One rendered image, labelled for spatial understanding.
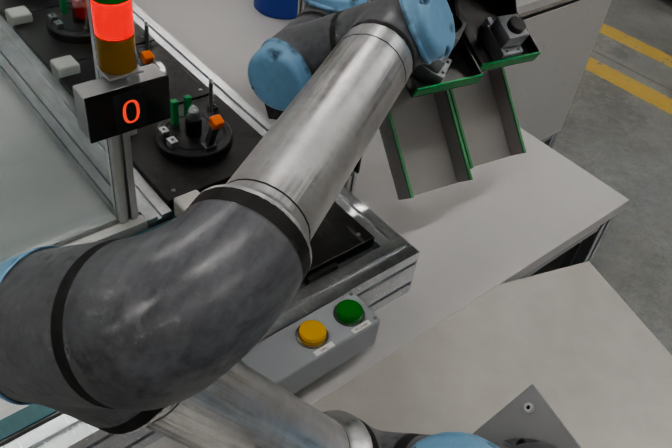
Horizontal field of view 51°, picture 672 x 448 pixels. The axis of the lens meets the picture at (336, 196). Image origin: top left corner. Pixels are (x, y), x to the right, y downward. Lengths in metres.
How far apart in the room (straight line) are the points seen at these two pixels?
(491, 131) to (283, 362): 0.62
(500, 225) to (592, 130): 2.10
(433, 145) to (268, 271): 0.85
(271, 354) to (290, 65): 0.44
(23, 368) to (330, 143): 0.26
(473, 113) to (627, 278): 1.54
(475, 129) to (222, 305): 0.97
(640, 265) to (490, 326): 1.66
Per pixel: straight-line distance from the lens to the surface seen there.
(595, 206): 1.57
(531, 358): 1.23
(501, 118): 1.39
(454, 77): 1.17
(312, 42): 0.75
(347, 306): 1.06
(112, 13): 0.94
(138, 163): 1.29
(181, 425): 0.61
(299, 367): 1.00
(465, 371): 1.17
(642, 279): 2.81
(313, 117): 0.55
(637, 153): 3.45
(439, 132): 1.28
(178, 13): 2.00
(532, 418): 0.95
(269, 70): 0.75
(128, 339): 0.44
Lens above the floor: 1.78
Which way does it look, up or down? 41 degrees down
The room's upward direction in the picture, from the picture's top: 8 degrees clockwise
